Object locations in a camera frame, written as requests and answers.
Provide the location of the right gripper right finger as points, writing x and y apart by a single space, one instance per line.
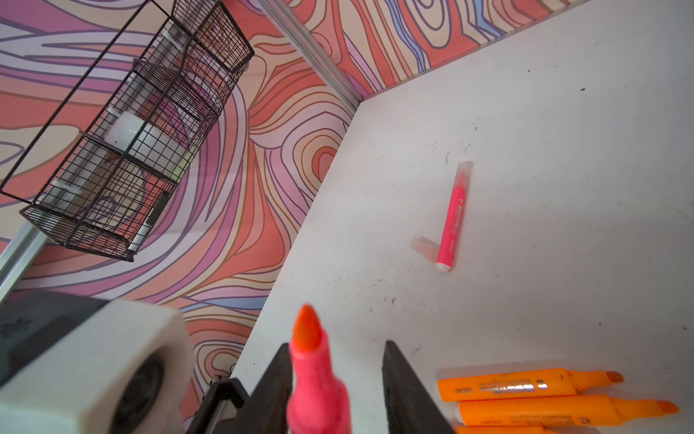
409 407

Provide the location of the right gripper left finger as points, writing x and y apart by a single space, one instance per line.
264 410

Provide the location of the pink highlighter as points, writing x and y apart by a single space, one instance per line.
454 219
320 401

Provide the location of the orange highlighter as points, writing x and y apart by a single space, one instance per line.
572 411
557 382
503 430

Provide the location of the orange highlighter top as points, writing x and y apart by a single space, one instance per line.
557 382

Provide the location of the black marker in basket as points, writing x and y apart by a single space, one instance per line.
149 223

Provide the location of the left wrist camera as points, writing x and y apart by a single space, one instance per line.
72 364

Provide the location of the left black wire basket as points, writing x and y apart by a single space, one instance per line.
97 175

